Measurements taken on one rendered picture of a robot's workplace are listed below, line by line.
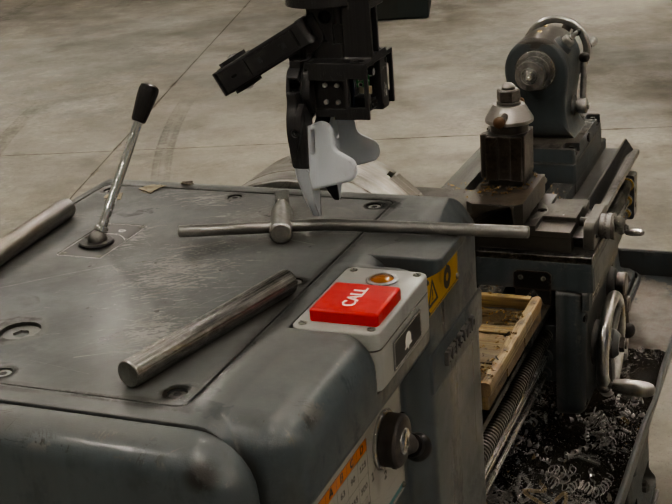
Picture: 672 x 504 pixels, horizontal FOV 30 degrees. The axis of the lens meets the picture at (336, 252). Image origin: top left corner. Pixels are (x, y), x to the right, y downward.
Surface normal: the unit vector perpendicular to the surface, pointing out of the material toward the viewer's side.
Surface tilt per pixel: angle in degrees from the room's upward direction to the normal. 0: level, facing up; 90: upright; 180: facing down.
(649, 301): 0
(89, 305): 0
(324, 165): 82
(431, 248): 0
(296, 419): 43
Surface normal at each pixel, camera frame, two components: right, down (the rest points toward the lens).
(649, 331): -0.07, -0.93
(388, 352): 0.93, 0.07
